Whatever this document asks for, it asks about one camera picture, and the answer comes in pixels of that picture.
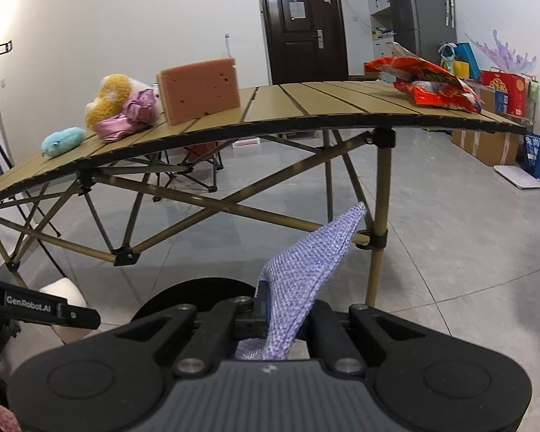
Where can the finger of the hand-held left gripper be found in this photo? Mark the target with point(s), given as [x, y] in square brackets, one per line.
[81, 317]

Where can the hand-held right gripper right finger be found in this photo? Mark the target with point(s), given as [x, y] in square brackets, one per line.
[320, 320]

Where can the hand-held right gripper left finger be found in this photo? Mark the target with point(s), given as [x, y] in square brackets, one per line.
[263, 303]

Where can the purple woven cloth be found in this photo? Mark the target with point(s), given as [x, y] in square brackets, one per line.
[306, 261]

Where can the black round trash bin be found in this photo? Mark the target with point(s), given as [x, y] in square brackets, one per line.
[198, 290]

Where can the light blue plush toy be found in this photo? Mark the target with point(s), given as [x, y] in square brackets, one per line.
[63, 140]

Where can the pink satin cloth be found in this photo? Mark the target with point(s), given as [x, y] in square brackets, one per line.
[135, 108]

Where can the orange sponge block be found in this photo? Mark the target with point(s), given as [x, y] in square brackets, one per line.
[198, 90]

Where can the yellow spotted plush toy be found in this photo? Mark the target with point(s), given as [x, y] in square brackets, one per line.
[110, 94]

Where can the white paper roll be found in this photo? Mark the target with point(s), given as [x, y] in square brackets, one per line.
[63, 288]

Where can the flat pale box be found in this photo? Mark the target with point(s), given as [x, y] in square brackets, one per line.
[245, 142]

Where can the folding camping chair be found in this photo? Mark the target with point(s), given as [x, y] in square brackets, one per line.
[202, 148]

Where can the tan slatted folding table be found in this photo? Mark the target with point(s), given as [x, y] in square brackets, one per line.
[297, 103]

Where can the large cardboard box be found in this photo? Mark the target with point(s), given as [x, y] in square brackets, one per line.
[486, 146]

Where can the white bathroom scale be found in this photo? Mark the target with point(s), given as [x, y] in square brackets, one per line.
[517, 176]

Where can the red snack bag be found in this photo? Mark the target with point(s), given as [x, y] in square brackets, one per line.
[409, 69]
[441, 96]

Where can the dark brown door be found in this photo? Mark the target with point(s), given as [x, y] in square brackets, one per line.
[297, 45]

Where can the blue printed bag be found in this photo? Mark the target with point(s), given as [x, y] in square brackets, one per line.
[537, 157]

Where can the white kitchen cabinet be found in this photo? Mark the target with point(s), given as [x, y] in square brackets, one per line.
[380, 47]

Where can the yellow gift bag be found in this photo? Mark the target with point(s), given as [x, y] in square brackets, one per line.
[460, 68]

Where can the red gift box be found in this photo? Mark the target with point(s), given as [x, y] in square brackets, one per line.
[506, 90]

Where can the blue gift bag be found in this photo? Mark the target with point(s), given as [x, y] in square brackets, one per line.
[465, 60]

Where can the purple wing decoration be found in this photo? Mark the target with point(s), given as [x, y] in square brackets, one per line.
[499, 51]

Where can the grey refrigerator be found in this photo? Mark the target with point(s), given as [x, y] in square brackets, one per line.
[427, 9]

